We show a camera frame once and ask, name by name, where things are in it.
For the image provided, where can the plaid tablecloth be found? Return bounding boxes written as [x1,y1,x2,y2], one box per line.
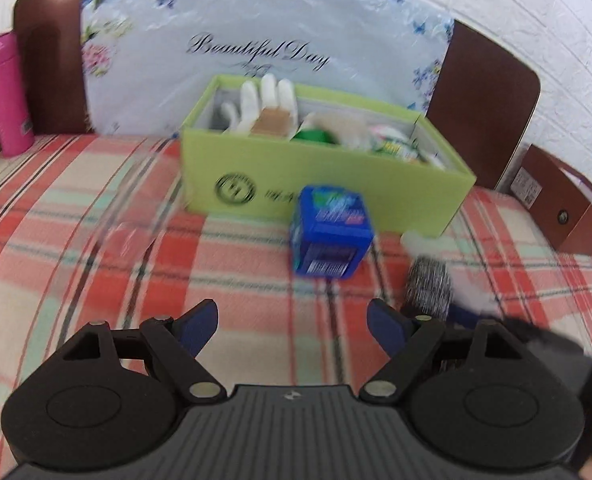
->
[0,132,592,478]

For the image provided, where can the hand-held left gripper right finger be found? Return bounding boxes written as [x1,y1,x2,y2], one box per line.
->
[360,298,522,399]

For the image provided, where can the lime green cardboard box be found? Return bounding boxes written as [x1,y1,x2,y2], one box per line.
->
[180,73,477,239]

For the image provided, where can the blue square tin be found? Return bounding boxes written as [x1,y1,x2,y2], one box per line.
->
[289,184,375,279]

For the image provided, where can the brown cardboard box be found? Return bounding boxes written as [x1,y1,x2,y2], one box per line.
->
[508,142,592,256]

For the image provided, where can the white cotton glove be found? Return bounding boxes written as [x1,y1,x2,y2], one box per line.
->
[220,73,297,136]

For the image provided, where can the pink thermos bottle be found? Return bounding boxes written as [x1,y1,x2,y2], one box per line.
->
[0,31,35,157]

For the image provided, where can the yellow white medicine box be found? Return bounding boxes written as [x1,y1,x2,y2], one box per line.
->
[365,124,447,169]

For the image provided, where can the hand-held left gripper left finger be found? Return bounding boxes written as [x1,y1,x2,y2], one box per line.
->
[61,298,227,402]

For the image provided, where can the brown wooden chair back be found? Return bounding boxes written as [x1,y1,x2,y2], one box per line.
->
[11,0,542,191]

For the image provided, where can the floral plastic bag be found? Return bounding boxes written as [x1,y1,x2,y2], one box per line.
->
[79,0,455,137]

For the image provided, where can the steel wool scrubber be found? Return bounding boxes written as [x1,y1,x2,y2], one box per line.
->
[404,254,452,321]

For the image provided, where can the green small item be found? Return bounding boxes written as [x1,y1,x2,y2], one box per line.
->
[293,127,342,146]

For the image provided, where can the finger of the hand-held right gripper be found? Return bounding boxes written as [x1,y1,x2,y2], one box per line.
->
[444,304,592,359]

